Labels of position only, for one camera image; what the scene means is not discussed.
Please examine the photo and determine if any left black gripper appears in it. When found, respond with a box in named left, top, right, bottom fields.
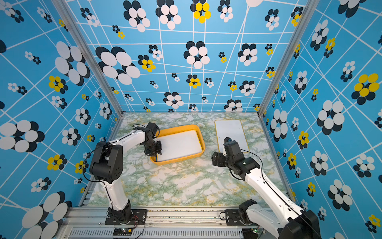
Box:
left=144, top=140, right=163, bottom=156

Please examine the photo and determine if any yellow framed whiteboard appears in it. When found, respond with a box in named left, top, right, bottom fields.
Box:
left=215, top=119, right=249, bottom=155
left=156, top=130, right=203, bottom=162

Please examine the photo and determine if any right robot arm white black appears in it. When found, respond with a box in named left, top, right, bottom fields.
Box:
left=211, top=152, right=321, bottom=239

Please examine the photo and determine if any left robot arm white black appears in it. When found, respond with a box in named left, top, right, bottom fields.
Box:
left=89, top=123, right=162, bottom=224

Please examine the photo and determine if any yellow plastic storage box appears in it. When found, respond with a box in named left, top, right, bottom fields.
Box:
left=150, top=124, right=206, bottom=165

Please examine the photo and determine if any right controller circuit board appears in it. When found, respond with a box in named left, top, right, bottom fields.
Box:
left=242, top=229, right=263, bottom=239

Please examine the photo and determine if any controller circuit board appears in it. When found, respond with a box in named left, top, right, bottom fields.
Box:
left=242, top=229, right=263, bottom=239
left=113, top=228, right=133, bottom=237

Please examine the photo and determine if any left controller circuit board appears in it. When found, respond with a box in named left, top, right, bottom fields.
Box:
left=113, top=228, right=133, bottom=237

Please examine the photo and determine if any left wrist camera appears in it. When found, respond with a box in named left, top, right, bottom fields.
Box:
left=146, top=122, right=160, bottom=138

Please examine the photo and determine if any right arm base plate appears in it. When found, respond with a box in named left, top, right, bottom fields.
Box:
left=219, top=209, right=259, bottom=227

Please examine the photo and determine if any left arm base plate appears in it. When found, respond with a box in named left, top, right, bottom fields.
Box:
left=105, top=208, right=148, bottom=226

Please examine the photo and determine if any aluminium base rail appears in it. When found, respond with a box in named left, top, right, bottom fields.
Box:
left=56, top=206, right=274, bottom=239

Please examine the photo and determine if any left aluminium frame post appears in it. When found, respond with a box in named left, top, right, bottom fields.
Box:
left=51, top=0, right=124, bottom=117

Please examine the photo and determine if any aluminium frame post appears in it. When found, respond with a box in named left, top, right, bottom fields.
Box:
left=258, top=0, right=320, bottom=118
left=51, top=0, right=124, bottom=117

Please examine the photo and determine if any right aluminium frame post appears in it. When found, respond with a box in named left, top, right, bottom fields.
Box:
left=258, top=0, right=320, bottom=118

